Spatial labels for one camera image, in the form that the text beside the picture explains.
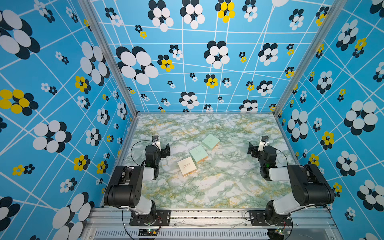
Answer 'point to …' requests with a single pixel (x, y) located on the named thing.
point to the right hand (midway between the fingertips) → (260, 143)
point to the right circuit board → (276, 234)
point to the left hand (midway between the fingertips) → (162, 143)
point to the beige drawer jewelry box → (187, 166)
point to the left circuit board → (147, 232)
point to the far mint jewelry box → (210, 142)
